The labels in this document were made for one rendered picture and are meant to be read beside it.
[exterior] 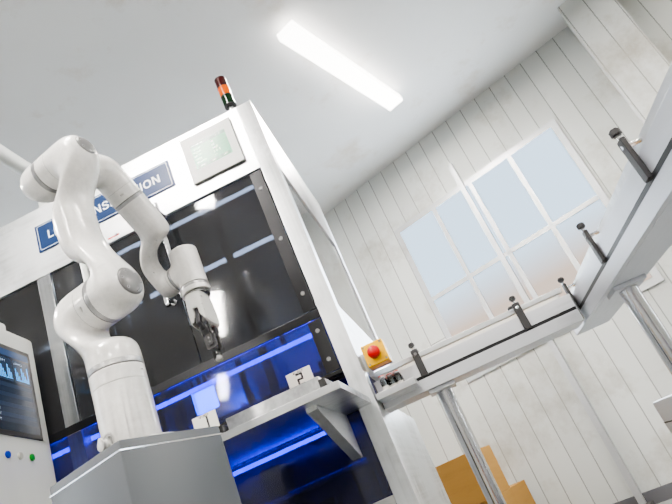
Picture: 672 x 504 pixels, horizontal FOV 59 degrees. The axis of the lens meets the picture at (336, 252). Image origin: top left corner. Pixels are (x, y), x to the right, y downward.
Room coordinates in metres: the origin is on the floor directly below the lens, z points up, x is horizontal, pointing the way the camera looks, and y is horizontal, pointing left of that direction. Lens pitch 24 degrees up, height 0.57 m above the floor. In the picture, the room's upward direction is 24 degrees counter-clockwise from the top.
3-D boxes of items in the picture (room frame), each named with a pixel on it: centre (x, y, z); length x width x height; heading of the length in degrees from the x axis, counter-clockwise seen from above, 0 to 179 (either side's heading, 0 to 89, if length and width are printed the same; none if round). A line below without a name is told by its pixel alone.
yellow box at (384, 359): (1.84, 0.01, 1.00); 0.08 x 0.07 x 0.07; 175
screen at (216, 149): (1.83, 0.28, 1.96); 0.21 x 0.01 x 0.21; 85
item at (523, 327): (1.96, -0.29, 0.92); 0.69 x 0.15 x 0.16; 85
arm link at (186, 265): (1.55, 0.42, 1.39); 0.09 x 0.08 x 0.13; 72
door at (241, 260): (1.86, 0.35, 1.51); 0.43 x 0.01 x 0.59; 85
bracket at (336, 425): (1.66, 0.20, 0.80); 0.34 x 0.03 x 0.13; 175
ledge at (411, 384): (1.88, -0.01, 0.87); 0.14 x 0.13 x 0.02; 175
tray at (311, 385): (1.63, 0.28, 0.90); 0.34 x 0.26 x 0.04; 175
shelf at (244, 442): (1.69, 0.45, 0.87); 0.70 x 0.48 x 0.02; 85
